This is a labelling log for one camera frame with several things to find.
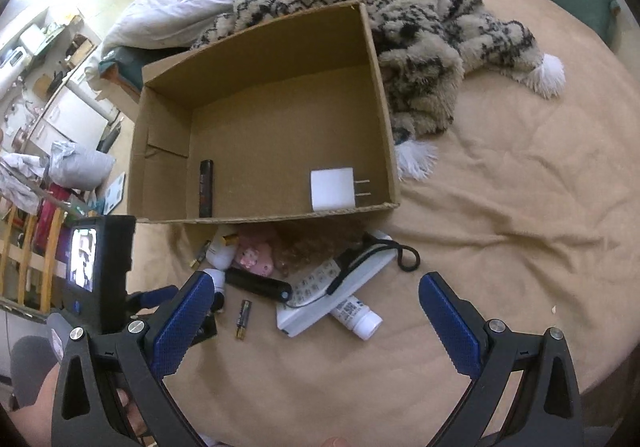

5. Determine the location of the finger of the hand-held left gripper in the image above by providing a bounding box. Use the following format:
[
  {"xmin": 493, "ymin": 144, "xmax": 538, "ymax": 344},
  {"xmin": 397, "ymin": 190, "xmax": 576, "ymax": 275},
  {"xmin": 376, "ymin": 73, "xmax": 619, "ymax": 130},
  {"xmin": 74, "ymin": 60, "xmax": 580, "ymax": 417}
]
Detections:
[
  {"xmin": 131, "ymin": 285, "xmax": 179, "ymax": 314},
  {"xmin": 192, "ymin": 293, "xmax": 225, "ymax": 347}
]

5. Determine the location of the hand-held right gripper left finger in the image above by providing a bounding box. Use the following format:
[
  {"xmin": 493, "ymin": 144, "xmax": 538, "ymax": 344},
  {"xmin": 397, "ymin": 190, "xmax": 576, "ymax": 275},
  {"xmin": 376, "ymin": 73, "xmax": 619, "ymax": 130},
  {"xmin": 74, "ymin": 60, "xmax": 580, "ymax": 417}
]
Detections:
[{"xmin": 50, "ymin": 271, "xmax": 221, "ymax": 447}]

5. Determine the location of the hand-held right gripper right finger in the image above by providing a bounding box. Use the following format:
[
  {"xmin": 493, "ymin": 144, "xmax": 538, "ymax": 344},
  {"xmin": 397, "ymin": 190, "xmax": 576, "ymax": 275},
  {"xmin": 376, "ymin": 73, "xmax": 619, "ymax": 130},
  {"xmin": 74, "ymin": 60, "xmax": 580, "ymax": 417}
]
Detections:
[{"xmin": 419, "ymin": 272, "xmax": 583, "ymax": 447}]

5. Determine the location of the black and gold battery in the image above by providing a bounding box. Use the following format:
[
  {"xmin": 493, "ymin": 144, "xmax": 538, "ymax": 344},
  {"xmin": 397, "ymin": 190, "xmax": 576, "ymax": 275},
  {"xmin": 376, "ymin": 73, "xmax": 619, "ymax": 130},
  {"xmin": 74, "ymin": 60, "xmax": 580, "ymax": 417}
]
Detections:
[{"xmin": 235, "ymin": 299, "xmax": 253, "ymax": 341}]

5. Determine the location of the small white container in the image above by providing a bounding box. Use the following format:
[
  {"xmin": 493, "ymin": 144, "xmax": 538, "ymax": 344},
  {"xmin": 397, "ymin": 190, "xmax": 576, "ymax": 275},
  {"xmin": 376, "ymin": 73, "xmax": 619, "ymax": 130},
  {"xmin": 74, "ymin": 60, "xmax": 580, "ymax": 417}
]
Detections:
[{"xmin": 202, "ymin": 268, "xmax": 227, "ymax": 296}]

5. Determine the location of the small battery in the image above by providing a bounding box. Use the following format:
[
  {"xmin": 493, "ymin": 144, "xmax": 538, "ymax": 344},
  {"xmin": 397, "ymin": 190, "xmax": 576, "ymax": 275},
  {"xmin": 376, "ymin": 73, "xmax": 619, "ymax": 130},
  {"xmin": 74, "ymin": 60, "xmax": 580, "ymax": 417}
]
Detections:
[{"xmin": 192, "ymin": 240, "xmax": 211, "ymax": 271}]

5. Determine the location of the white charger with black cable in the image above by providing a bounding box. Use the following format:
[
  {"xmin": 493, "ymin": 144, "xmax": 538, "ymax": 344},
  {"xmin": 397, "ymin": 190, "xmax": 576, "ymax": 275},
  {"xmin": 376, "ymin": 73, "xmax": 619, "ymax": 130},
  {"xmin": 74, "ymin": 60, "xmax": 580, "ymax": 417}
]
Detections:
[{"xmin": 225, "ymin": 232, "xmax": 421, "ymax": 310}]

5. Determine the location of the white earbud case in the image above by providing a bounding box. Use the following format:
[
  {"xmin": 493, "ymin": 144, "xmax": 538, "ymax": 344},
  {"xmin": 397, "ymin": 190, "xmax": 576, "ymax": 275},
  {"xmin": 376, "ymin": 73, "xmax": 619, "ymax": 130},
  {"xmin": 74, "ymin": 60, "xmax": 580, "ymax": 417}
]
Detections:
[{"xmin": 206, "ymin": 231, "xmax": 239, "ymax": 270}]

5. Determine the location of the white pill bottle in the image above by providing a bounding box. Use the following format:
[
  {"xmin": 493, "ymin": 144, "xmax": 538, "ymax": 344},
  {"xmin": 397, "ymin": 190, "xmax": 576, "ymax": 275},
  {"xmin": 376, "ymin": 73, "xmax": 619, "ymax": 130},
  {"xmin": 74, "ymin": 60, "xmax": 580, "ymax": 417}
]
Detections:
[{"xmin": 329, "ymin": 296, "xmax": 384, "ymax": 341}]

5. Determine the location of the white remote control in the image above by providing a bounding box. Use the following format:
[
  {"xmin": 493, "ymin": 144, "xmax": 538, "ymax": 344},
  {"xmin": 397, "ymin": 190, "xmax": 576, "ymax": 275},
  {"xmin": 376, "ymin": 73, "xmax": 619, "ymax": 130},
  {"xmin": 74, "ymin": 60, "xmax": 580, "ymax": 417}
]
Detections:
[{"xmin": 276, "ymin": 229, "xmax": 397, "ymax": 338}]

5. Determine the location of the brown cardboard box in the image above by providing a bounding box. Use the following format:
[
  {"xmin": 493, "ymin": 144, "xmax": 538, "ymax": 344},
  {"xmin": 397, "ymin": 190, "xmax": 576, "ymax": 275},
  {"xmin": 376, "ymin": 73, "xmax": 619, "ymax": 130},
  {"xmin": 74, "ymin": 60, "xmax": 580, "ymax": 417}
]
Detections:
[{"xmin": 127, "ymin": 0, "xmax": 402, "ymax": 225}]

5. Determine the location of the person's left hand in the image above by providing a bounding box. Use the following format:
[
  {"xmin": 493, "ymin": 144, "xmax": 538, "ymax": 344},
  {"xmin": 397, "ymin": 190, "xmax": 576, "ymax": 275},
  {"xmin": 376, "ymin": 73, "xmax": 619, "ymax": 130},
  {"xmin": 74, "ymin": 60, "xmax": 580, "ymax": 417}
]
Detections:
[{"xmin": 116, "ymin": 387, "xmax": 148, "ymax": 435}]

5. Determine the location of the red bag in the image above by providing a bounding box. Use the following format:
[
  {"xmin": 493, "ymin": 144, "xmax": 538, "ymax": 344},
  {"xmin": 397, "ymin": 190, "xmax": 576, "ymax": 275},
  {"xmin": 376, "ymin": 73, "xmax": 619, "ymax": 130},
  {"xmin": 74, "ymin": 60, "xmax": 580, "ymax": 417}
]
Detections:
[{"xmin": 34, "ymin": 186, "xmax": 62, "ymax": 260}]

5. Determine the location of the bathroom scale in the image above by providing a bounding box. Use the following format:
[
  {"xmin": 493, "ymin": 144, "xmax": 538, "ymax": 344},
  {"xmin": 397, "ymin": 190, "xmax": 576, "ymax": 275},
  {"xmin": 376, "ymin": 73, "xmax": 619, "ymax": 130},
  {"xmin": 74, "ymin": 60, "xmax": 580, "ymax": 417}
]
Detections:
[{"xmin": 97, "ymin": 172, "xmax": 129, "ymax": 216}]

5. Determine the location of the wooden rack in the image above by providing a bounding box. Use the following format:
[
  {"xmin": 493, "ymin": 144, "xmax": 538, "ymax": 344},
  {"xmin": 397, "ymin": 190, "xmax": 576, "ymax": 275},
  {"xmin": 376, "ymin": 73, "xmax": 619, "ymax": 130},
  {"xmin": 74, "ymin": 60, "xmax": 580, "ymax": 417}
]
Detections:
[{"xmin": 0, "ymin": 204, "xmax": 67, "ymax": 314}]

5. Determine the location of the pink pig toy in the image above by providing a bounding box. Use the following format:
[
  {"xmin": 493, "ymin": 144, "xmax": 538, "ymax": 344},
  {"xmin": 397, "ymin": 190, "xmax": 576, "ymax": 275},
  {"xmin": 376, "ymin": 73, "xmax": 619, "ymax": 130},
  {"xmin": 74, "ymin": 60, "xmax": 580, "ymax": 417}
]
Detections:
[{"xmin": 235, "ymin": 229, "xmax": 276, "ymax": 276}]

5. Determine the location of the white plastic bag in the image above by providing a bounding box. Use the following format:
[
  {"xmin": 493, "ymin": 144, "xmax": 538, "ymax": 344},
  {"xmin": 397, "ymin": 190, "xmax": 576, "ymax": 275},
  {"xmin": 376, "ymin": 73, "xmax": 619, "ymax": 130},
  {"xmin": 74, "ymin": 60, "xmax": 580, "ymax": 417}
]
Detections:
[{"xmin": 49, "ymin": 141, "xmax": 117, "ymax": 190}]

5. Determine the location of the beige bed sheet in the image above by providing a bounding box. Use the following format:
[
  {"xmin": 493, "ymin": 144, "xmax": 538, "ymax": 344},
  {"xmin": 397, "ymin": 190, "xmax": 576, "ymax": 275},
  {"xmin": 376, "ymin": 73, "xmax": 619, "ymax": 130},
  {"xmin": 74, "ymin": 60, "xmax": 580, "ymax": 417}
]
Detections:
[{"xmin": 125, "ymin": 0, "xmax": 640, "ymax": 447}]

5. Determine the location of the black cylindrical tube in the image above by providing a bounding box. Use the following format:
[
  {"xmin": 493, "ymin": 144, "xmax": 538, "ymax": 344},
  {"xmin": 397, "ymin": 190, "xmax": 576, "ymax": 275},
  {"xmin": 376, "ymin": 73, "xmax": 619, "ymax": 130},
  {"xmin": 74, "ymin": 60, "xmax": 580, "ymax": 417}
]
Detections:
[{"xmin": 199, "ymin": 159, "xmax": 216, "ymax": 218}]

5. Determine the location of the white cloth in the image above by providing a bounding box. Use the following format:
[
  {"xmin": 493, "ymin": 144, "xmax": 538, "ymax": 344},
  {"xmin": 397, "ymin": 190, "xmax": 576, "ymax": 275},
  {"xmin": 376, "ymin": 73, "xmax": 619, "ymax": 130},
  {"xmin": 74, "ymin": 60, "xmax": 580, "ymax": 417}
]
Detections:
[{"xmin": 0, "ymin": 152, "xmax": 49, "ymax": 214}]

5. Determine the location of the white charger plug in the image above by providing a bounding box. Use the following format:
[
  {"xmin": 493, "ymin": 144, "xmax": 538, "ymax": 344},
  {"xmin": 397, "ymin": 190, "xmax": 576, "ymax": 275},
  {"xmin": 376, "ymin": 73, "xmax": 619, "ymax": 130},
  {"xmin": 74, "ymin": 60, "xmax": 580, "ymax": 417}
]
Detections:
[{"xmin": 310, "ymin": 168, "xmax": 373, "ymax": 212}]

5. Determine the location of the patterned fluffy blanket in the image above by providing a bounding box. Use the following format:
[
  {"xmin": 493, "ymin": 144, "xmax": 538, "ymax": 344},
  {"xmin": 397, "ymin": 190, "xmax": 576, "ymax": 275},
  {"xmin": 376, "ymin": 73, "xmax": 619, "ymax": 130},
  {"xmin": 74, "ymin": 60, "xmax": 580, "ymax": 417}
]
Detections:
[{"xmin": 190, "ymin": 0, "xmax": 567, "ymax": 180}]

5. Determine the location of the pink toy with bead chain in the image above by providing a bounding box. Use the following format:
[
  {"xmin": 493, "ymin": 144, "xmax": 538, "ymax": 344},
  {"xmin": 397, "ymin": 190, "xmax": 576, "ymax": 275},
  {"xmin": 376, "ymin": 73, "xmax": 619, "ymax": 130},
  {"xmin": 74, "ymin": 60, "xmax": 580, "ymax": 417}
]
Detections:
[{"xmin": 272, "ymin": 223, "xmax": 366, "ymax": 279}]

